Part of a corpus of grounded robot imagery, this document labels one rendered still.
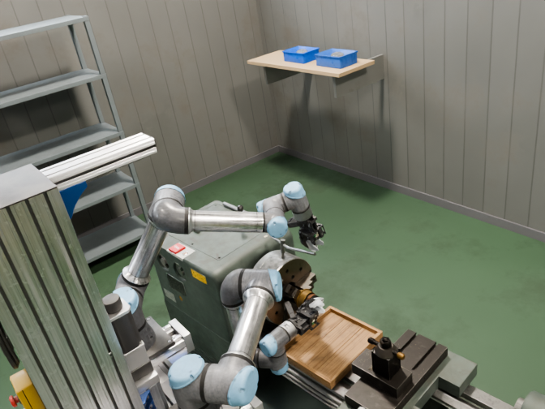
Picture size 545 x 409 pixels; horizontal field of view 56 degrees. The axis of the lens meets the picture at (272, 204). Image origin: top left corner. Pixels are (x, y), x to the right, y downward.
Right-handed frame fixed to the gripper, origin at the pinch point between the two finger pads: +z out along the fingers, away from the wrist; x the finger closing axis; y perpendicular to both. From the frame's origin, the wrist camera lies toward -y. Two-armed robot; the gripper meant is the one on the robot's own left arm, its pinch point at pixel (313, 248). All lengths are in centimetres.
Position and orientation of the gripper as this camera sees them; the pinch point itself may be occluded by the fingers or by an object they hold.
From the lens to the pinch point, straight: 216.6
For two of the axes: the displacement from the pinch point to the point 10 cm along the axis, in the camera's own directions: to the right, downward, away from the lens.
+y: 6.9, 2.5, -6.8
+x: 6.4, -6.3, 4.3
